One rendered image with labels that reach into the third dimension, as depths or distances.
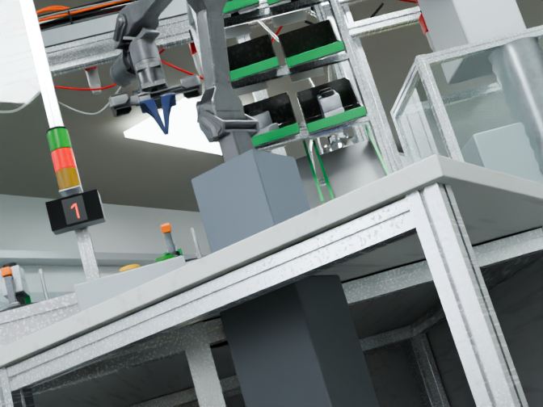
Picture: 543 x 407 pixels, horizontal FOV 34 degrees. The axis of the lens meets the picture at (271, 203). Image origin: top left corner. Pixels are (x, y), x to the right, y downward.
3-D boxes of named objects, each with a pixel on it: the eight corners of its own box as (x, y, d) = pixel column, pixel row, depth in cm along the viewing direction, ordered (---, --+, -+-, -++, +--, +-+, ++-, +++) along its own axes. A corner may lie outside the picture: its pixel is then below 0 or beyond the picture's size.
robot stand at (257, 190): (285, 259, 148) (252, 148, 153) (220, 287, 154) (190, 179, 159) (326, 260, 159) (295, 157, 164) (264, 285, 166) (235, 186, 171)
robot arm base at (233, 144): (247, 159, 158) (237, 127, 159) (218, 173, 161) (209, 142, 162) (268, 162, 163) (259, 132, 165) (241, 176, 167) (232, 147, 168)
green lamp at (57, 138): (69, 144, 209) (65, 126, 211) (48, 150, 209) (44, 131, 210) (73, 152, 214) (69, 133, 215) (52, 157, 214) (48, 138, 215)
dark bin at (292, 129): (300, 133, 193) (290, 100, 192) (242, 152, 194) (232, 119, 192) (296, 119, 221) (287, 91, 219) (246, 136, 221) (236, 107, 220)
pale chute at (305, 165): (329, 217, 186) (323, 199, 184) (268, 236, 187) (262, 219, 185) (309, 156, 210) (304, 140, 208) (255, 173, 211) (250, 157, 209)
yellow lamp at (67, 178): (79, 184, 207) (75, 165, 208) (58, 190, 206) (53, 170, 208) (83, 190, 212) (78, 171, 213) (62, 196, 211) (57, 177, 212)
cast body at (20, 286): (23, 290, 187) (16, 258, 189) (2, 295, 187) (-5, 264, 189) (31, 297, 195) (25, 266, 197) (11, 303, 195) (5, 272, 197)
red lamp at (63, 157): (74, 165, 208) (70, 145, 209) (53, 169, 208) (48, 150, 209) (78, 171, 213) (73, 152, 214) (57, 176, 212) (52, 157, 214)
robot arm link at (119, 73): (153, 12, 188) (127, 41, 197) (119, 10, 183) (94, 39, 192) (167, 60, 185) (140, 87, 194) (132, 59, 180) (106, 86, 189)
